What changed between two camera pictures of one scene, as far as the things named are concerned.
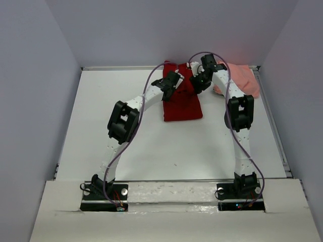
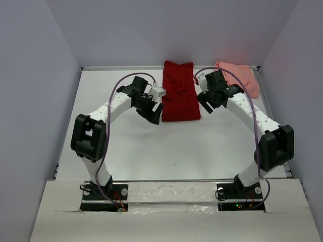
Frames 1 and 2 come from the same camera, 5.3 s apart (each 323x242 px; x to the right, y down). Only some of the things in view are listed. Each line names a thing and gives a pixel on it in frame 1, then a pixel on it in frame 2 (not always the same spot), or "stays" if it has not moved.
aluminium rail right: x=266 y=97 stays
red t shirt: x=184 y=102 stays
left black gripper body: x=166 y=99 to x=145 y=108
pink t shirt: x=242 y=76 stays
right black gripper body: x=200 y=82 to x=210 y=98
